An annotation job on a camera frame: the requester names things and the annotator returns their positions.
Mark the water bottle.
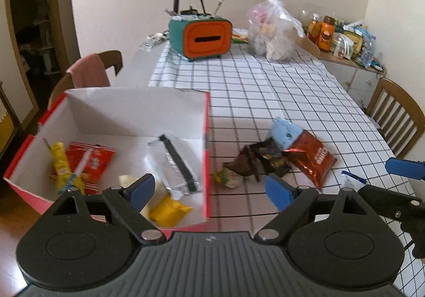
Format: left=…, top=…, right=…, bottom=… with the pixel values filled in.
left=359, top=35, right=376, bottom=68

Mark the white side cabinet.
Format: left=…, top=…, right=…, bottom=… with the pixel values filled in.
left=297, top=37, right=387, bottom=109

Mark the silver foil packet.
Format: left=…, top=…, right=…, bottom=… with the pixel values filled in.
left=148, top=134, right=202, bottom=200

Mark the orange jar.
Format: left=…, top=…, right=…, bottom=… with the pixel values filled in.
left=317, top=16, right=335, bottom=52

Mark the wooden chair right side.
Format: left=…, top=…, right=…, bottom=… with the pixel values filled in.
left=365, top=79, right=424, bottom=158

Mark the red white cardboard box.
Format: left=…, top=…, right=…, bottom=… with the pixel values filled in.
left=4, top=87, right=210, bottom=232

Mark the clear plastic bag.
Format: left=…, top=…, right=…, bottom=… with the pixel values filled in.
left=247, top=0, right=305, bottom=63

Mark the teal orange desk organizer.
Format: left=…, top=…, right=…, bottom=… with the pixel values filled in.
left=169, top=15, right=233, bottom=61

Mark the white blue snack packet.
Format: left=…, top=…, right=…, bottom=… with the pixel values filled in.
left=341, top=170, right=367, bottom=192

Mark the red Oreo snack bag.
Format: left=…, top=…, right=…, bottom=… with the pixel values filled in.
left=283, top=130, right=337, bottom=189

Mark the green jelly cup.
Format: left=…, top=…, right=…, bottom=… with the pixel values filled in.
left=213, top=168, right=245, bottom=188

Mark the wooden chair with pink cloth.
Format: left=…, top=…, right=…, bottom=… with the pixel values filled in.
left=48, top=50, right=123, bottom=109

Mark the red snack packet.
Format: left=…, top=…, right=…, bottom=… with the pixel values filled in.
left=66, top=142, right=116, bottom=195

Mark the white green snack packet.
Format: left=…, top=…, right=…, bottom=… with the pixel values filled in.
left=119, top=173, right=168, bottom=220

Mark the dark brown snack wrapper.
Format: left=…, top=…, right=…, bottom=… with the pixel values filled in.
left=223, top=145, right=260, bottom=182

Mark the white checkered tablecloth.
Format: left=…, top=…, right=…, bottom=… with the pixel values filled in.
left=148, top=43, right=424, bottom=296

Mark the yellow stick snack packet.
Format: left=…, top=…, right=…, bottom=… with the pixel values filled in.
left=50, top=142, right=84, bottom=194

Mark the pink cloth on chair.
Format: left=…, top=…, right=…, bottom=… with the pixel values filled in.
left=66, top=53, right=110, bottom=88

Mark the light blue snack packet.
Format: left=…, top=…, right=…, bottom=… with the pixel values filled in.
left=266, top=117, right=303, bottom=150

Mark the black snack packet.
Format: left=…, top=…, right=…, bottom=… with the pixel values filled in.
left=250, top=137, right=291, bottom=178

